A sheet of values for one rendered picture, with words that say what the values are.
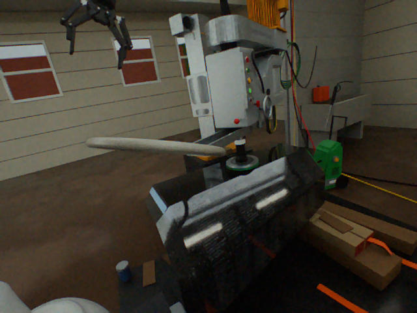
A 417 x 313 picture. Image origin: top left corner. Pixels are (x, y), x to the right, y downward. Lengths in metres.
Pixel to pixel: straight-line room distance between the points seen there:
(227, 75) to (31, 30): 6.71
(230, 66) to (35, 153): 6.80
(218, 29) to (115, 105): 6.24
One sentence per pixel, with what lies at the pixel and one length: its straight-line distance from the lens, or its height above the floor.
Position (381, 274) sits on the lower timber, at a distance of 1.82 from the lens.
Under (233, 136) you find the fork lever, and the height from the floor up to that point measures 1.14.
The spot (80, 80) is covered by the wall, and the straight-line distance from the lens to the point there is 7.24.
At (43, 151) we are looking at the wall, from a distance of 7.45.
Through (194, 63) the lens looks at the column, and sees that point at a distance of 2.16.
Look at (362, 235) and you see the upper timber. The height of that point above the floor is 0.25.
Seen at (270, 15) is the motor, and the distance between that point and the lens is 1.86.
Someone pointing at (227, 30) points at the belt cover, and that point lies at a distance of 1.20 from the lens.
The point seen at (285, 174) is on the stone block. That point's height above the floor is 0.78.
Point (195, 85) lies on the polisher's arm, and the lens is 2.07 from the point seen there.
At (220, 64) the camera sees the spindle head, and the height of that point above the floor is 1.52.
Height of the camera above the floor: 1.41
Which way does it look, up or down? 18 degrees down
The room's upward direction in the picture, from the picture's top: 9 degrees counter-clockwise
